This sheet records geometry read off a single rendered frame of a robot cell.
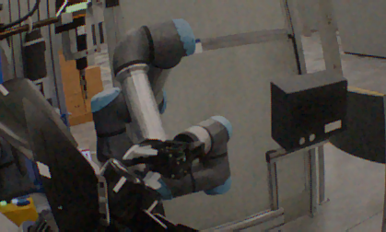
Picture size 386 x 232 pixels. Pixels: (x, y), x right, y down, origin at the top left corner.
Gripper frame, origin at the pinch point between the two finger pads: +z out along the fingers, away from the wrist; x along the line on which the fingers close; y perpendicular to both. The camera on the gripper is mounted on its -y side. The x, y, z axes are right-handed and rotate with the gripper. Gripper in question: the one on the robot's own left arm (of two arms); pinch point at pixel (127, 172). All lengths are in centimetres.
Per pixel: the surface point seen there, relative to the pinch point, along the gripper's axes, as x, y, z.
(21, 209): 14.7, -34.9, 13.4
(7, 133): -17.1, -3.5, 31.0
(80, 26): -33.9, 2.2, 12.0
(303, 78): -8, 15, -64
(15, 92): -23.0, -10.0, 23.0
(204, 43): -1, -87, -167
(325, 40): 55, -171, -651
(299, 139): 8, 17, -56
